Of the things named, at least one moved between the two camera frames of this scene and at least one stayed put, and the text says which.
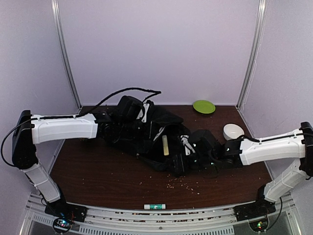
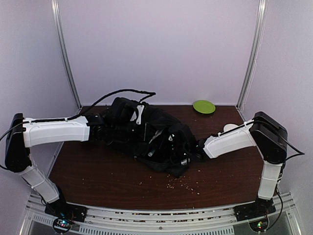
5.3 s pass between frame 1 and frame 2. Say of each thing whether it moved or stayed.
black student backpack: stayed
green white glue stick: moved
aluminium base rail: stayed
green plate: stayed
